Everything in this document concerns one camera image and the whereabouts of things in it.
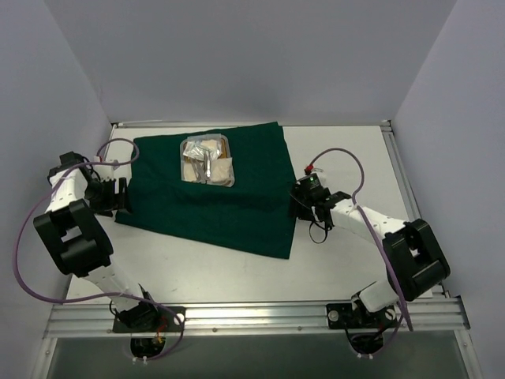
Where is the green surgical cloth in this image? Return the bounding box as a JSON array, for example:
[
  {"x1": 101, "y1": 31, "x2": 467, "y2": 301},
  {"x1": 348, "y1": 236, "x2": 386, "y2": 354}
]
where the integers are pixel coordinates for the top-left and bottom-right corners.
[{"x1": 115, "y1": 122, "x2": 295, "y2": 259}]

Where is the silver instrument tray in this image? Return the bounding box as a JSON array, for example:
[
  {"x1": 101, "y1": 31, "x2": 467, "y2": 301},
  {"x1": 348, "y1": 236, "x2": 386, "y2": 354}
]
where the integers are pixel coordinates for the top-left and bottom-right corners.
[{"x1": 180, "y1": 133, "x2": 235, "y2": 187}]

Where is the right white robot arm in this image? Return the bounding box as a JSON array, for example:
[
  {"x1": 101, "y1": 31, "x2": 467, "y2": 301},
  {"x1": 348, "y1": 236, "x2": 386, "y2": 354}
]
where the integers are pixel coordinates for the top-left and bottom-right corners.
[{"x1": 289, "y1": 173, "x2": 451, "y2": 326}]

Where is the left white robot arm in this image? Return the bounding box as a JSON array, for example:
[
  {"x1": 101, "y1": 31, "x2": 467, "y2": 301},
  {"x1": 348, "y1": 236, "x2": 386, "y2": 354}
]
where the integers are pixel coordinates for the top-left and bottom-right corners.
[{"x1": 33, "y1": 152, "x2": 159, "y2": 331}]

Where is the white gauze pad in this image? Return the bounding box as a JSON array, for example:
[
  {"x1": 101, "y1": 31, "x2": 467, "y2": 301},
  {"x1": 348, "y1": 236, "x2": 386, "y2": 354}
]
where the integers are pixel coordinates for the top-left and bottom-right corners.
[{"x1": 211, "y1": 158, "x2": 233, "y2": 183}]

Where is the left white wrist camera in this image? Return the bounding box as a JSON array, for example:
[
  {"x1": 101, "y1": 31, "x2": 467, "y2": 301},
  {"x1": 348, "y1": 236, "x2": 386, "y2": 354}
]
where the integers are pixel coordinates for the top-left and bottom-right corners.
[{"x1": 92, "y1": 156, "x2": 119, "y2": 182}]

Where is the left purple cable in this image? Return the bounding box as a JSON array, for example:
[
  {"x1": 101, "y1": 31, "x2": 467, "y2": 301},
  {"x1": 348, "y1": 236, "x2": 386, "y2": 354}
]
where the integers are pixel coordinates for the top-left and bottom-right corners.
[{"x1": 13, "y1": 138, "x2": 185, "y2": 360}]

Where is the aluminium right side rail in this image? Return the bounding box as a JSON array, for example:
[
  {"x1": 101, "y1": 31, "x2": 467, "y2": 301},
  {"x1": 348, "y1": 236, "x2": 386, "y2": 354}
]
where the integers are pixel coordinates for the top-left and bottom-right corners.
[{"x1": 380, "y1": 122, "x2": 451, "y2": 302}]

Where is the aluminium rail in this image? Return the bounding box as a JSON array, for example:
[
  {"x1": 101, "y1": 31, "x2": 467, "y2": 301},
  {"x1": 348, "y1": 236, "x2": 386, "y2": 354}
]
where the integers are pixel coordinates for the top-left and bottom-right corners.
[
  {"x1": 45, "y1": 296, "x2": 469, "y2": 338},
  {"x1": 380, "y1": 122, "x2": 451, "y2": 302}
]

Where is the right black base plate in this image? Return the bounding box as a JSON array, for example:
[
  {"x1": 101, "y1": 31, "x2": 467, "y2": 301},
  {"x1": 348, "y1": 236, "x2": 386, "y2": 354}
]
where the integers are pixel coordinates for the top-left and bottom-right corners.
[{"x1": 325, "y1": 301, "x2": 398, "y2": 330}]

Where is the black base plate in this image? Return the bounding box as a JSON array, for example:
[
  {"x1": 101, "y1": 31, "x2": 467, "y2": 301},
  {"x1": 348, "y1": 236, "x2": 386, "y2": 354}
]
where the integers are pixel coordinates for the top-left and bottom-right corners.
[
  {"x1": 112, "y1": 302, "x2": 186, "y2": 333},
  {"x1": 325, "y1": 301, "x2": 398, "y2": 330}
]

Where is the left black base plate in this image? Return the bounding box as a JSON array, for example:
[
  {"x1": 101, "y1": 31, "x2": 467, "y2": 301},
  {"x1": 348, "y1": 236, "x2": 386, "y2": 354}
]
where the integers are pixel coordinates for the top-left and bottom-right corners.
[{"x1": 112, "y1": 302, "x2": 186, "y2": 333}]

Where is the aluminium front rail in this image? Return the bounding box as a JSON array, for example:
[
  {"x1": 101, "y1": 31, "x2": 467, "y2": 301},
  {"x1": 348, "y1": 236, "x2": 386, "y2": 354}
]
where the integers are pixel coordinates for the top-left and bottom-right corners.
[{"x1": 45, "y1": 296, "x2": 469, "y2": 338}]

